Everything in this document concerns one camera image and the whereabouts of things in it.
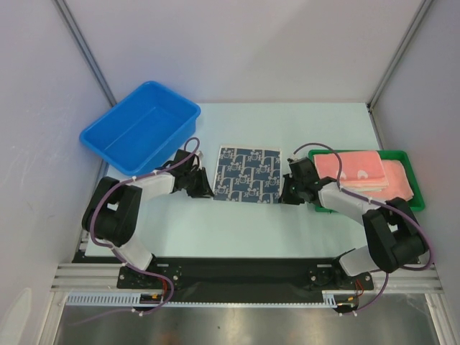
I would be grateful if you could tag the blue plastic bin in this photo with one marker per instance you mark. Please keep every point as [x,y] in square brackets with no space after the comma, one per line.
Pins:
[143,130]

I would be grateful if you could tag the light pink embroidered towel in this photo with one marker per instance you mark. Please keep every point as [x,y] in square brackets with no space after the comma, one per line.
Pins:
[365,184]

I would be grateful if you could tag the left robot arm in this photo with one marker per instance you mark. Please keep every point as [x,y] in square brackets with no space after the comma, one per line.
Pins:
[111,215]

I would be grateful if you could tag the white slotted cable duct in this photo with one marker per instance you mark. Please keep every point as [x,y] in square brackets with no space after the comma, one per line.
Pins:
[137,300]

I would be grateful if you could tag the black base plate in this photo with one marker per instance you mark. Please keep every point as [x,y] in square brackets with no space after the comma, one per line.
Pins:
[245,280]

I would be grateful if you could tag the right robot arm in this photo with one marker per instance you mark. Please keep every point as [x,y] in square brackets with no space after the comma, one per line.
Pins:
[393,235]

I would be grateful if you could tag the green plastic tray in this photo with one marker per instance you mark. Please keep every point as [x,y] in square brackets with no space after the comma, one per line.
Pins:
[417,202]

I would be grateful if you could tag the patterned towel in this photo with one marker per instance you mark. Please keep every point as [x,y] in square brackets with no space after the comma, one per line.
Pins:
[248,175]

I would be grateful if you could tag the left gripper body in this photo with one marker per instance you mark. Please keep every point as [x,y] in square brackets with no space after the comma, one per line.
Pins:
[189,185]

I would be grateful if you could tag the aluminium frame rail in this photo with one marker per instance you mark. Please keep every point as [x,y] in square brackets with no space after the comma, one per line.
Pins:
[105,277]

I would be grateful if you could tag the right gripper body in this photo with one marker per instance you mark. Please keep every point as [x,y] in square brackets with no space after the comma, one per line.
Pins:
[294,190]

